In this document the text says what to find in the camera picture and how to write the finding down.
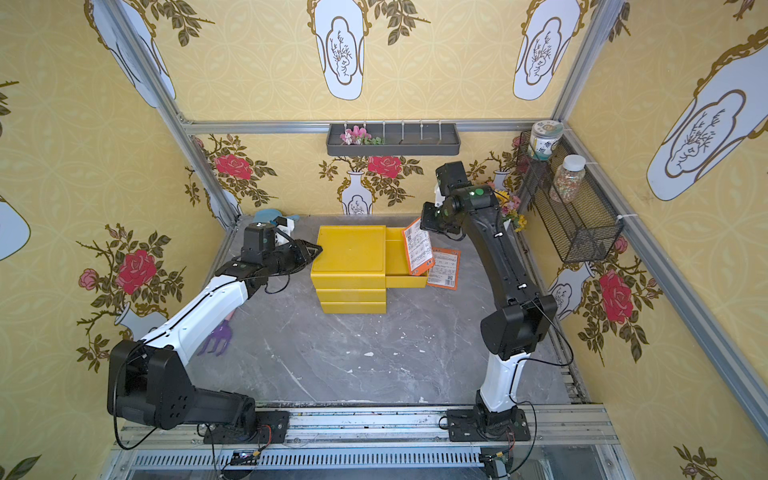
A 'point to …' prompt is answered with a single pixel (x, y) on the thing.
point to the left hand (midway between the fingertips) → (311, 250)
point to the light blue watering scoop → (268, 214)
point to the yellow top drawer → (397, 269)
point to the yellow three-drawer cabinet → (349, 269)
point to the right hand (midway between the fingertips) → (438, 219)
